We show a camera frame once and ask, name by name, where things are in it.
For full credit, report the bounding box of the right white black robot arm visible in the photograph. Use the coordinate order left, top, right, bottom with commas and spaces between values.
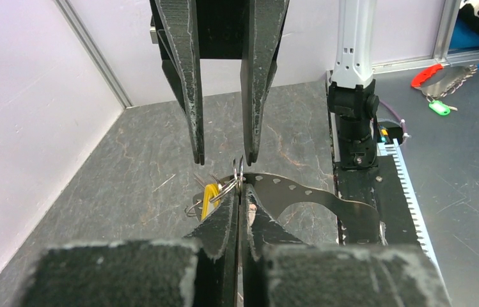
150, 1, 379, 169

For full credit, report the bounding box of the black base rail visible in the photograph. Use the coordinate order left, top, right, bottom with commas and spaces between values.
327, 80, 421, 248

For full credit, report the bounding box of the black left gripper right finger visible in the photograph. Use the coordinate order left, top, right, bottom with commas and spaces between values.
240, 184, 450, 306

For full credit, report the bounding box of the spare metal keyring plate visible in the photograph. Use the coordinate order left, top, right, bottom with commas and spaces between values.
415, 65, 479, 99

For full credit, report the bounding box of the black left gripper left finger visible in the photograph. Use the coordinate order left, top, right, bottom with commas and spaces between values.
19, 193, 239, 306

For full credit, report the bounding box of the red object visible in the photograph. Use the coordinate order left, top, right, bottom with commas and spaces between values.
411, 63, 444, 88

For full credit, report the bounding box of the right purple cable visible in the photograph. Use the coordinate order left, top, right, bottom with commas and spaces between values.
379, 99, 412, 143

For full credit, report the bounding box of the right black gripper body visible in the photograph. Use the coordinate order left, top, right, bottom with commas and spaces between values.
179, 0, 249, 59

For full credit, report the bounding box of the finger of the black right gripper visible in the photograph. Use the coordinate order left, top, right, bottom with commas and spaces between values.
240, 1, 289, 166
154, 1, 205, 165

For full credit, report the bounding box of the green tagged key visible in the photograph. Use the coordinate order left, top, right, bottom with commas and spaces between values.
427, 97, 459, 116

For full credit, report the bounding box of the aluminium corner profile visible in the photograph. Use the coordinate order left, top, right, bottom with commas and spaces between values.
54, 0, 134, 109

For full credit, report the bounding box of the yellow tagged key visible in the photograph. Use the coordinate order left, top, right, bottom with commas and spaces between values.
189, 174, 223, 221

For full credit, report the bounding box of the white toothed cable duct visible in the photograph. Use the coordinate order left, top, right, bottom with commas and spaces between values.
377, 139, 448, 294

